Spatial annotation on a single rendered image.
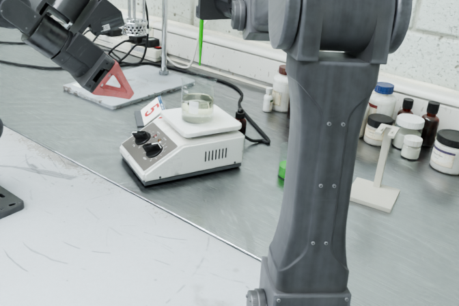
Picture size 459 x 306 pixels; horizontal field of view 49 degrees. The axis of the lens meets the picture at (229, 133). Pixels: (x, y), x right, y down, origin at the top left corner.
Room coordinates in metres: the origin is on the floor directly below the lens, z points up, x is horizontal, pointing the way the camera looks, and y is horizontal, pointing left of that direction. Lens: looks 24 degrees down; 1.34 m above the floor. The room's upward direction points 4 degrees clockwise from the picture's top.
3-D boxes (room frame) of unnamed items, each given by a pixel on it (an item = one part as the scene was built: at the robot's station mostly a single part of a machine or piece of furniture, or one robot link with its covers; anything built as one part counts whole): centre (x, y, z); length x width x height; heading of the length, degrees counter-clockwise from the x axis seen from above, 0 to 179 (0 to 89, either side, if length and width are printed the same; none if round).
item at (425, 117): (1.03, -0.44, 0.95); 0.04 x 0.04 x 0.10
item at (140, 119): (1.05, 0.18, 0.92); 0.09 x 0.06 x 0.04; 16
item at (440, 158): (0.92, -0.45, 0.94); 0.07 x 0.07 x 0.07
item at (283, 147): (0.83, -0.12, 0.93); 0.04 x 0.04 x 0.06
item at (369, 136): (1.02, -0.33, 0.93); 0.05 x 0.05 x 0.06
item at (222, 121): (0.87, 0.06, 0.98); 0.12 x 0.12 x 0.01; 32
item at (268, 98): (1.16, -0.09, 0.93); 0.02 x 0.02 x 0.06
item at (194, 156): (0.85, 0.08, 0.94); 0.22 x 0.13 x 0.08; 122
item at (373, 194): (0.78, -0.26, 0.96); 0.08 x 0.08 x 0.13; 63
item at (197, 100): (0.86, 0.06, 1.03); 0.07 x 0.06 x 0.08; 33
